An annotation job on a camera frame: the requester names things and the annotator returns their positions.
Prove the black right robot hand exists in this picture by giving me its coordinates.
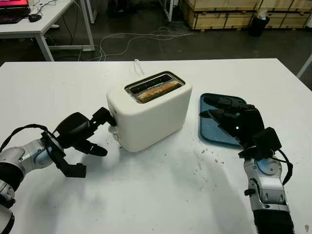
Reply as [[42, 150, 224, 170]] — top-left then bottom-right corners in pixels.
[[199, 94, 266, 156]]

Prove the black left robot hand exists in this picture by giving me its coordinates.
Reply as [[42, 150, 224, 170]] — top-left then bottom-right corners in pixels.
[[54, 106, 118, 157]]

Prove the white two-slot toaster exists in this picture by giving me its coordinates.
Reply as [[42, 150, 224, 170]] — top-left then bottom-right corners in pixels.
[[106, 70, 193, 153]]

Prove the brown bread slice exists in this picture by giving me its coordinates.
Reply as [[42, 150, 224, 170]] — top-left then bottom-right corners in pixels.
[[137, 81, 183, 103]]

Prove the blue plastic tray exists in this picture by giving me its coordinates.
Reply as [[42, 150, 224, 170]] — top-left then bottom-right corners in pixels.
[[198, 93, 248, 147]]

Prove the white slanted table leg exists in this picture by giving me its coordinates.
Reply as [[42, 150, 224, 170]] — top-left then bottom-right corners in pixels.
[[296, 52, 312, 78]]

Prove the black trash bin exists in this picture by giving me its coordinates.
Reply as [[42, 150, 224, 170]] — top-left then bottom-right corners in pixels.
[[250, 11, 271, 37]]

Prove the plywood crate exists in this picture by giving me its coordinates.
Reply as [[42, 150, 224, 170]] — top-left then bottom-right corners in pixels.
[[255, 0, 312, 29], [181, 0, 258, 30]]

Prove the white office desk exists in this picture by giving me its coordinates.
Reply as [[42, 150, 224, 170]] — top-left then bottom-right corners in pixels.
[[0, 0, 96, 62]]

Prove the black laptop with red screen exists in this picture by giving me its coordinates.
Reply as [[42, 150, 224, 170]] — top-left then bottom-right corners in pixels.
[[0, 0, 31, 24]]

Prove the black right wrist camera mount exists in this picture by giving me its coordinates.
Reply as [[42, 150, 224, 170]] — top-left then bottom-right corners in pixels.
[[252, 127, 281, 160]]

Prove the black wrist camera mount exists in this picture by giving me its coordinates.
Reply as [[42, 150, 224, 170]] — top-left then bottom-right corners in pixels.
[[252, 127, 281, 160], [40, 130, 87, 178]]

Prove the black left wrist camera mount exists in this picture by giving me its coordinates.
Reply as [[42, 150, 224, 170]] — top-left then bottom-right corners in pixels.
[[40, 130, 87, 178]]

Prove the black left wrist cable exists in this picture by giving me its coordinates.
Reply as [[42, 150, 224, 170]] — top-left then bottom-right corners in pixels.
[[0, 124, 49, 153]]

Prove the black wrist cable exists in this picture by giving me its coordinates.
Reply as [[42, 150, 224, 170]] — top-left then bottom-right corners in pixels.
[[270, 148, 293, 186], [0, 124, 49, 153]]

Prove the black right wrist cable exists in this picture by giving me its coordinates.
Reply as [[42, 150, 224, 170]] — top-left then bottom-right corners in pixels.
[[270, 148, 293, 186]]

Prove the white toaster power cord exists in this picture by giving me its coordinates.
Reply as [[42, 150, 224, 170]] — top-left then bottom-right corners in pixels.
[[133, 58, 145, 76]]

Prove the white floor cable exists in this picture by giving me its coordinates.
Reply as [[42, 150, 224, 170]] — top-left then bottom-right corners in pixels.
[[98, 25, 195, 61]]

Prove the white metal frame leg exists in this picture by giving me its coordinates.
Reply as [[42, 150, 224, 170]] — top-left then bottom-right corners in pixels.
[[85, 0, 98, 24], [162, 0, 174, 21]]

